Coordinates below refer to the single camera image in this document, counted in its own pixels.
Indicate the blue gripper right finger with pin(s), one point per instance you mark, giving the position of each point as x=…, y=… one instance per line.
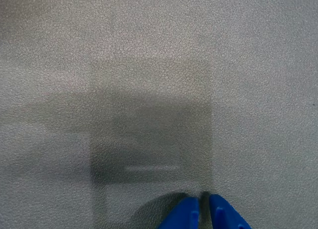
x=224, y=215

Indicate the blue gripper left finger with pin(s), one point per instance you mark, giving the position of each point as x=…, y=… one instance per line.
x=185, y=214

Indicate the grey printed work mat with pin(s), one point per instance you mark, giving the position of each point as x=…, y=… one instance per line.
x=74, y=65

